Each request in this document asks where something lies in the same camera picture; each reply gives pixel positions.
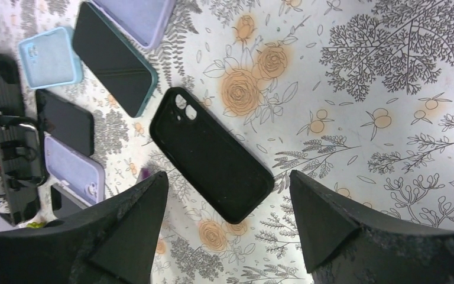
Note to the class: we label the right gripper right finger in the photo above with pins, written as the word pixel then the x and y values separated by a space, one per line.
pixel 343 241

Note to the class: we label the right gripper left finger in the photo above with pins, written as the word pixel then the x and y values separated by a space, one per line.
pixel 113 241

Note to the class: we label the lilac phone case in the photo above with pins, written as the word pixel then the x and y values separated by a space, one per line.
pixel 145 21
pixel 82 175

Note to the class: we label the black phone case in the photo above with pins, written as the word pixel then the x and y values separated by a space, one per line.
pixel 212 160

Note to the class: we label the black phone from blue case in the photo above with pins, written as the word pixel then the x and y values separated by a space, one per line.
pixel 69 123

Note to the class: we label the light blue phone case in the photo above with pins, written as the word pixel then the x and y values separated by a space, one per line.
pixel 49 60

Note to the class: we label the black poker chip case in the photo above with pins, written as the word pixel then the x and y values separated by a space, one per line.
pixel 22 164

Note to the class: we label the red toy brick car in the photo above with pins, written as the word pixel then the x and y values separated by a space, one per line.
pixel 35 225

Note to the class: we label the floral table mat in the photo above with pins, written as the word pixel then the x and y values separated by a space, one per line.
pixel 357 94

